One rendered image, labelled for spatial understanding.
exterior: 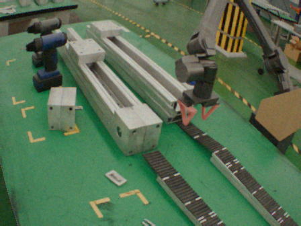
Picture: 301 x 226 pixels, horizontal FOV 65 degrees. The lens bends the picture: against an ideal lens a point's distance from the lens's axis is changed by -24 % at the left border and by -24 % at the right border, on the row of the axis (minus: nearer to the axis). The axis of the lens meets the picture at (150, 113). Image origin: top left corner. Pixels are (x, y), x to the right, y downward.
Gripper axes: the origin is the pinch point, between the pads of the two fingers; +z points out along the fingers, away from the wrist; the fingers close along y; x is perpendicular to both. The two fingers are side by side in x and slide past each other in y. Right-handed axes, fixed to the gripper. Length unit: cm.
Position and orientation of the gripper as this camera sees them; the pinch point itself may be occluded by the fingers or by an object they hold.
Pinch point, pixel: (195, 119)
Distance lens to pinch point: 93.5
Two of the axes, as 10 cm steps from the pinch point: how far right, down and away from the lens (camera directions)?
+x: 5.4, 5.4, -6.5
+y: -8.3, 1.9, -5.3
